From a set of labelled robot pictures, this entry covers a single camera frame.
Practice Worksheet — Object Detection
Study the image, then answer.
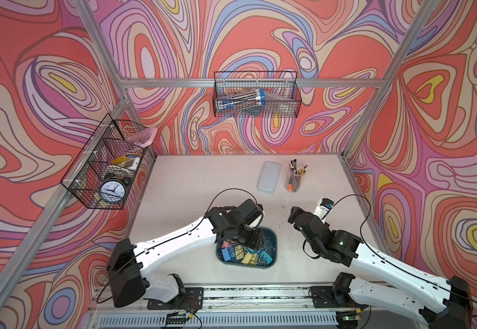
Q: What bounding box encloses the back black wire basket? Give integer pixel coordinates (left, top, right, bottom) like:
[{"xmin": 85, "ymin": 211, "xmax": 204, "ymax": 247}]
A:
[{"xmin": 212, "ymin": 69, "xmax": 302, "ymax": 118}]

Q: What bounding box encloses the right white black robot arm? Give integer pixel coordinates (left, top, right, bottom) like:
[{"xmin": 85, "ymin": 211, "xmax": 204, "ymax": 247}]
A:
[{"xmin": 288, "ymin": 206, "xmax": 473, "ymax": 328}]

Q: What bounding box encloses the black wire basket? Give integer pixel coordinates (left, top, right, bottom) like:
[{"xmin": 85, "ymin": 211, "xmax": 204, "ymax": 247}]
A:
[
  {"xmin": 212, "ymin": 69, "xmax": 302, "ymax": 118},
  {"xmin": 60, "ymin": 115, "xmax": 148, "ymax": 210}
]

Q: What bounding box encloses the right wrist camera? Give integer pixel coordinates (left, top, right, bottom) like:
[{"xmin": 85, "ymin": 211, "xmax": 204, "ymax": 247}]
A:
[{"xmin": 313, "ymin": 198, "xmax": 334, "ymax": 222}]

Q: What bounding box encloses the black alarm clock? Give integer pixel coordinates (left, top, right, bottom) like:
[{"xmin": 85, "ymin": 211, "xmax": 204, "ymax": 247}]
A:
[{"xmin": 98, "ymin": 174, "xmax": 131, "ymax": 204}]

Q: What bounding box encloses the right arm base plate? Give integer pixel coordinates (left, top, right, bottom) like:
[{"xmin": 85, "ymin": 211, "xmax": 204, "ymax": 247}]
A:
[{"xmin": 308, "ymin": 286, "xmax": 368, "ymax": 310}]

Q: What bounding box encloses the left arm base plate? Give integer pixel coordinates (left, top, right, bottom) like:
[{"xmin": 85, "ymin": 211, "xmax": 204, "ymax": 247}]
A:
[{"xmin": 147, "ymin": 287, "xmax": 204, "ymax": 313}]

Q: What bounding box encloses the clear blue-capped pen tube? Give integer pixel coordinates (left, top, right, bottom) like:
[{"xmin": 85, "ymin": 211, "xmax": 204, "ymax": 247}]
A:
[{"xmin": 215, "ymin": 89, "xmax": 266, "ymax": 112}]

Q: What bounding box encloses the clear pen cup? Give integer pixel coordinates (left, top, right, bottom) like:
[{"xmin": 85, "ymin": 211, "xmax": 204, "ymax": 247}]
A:
[{"xmin": 285, "ymin": 158, "xmax": 309, "ymax": 193}]

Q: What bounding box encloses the yellow white box in basket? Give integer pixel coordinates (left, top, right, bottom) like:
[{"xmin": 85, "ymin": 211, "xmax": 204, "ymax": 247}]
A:
[{"xmin": 110, "ymin": 154, "xmax": 141, "ymax": 171}]

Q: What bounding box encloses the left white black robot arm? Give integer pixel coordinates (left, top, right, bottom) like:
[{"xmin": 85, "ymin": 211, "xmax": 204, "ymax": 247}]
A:
[{"xmin": 106, "ymin": 199, "xmax": 264, "ymax": 308}]

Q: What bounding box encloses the pink item in basket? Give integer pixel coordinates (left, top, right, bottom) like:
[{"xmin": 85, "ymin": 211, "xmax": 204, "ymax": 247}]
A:
[{"xmin": 126, "ymin": 127, "xmax": 157, "ymax": 148}]

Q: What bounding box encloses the blue binder clip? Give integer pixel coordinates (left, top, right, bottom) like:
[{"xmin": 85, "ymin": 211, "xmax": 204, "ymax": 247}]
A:
[
  {"xmin": 227, "ymin": 245, "xmax": 242, "ymax": 260},
  {"xmin": 221, "ymin": 248, "xmax": 231, "ymax": 262}
]

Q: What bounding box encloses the light blue pencil case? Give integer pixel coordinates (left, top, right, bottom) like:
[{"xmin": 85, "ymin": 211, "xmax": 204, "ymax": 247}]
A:
[{"xmin": 257, "ymin": 161, "xmax": 281, "ymax": 194}]

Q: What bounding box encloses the left black wire basket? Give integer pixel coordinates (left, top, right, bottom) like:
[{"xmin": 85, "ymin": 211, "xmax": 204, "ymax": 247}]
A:
[{"xmin": 60, "ymin": 115, "xmax": 148, "ymax": 210}]

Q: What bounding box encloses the yellow binder clip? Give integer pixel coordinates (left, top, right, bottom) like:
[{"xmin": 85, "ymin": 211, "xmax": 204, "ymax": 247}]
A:
[{"xmin": 241, "ymin": 252, "xmax": 259, "ymax": 266}]

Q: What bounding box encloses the teal binder clip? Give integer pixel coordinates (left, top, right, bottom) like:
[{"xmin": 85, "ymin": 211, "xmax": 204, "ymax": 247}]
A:
[{"xmin": 260, "ymin": 251, "xmax": 273, "ymax": 265}]

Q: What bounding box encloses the dark teal storage tray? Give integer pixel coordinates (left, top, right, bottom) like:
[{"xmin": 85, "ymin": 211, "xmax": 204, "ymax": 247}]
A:
[{"xmin": 215, "ymin": 228, "xmax": 278, "ymax": 270}]

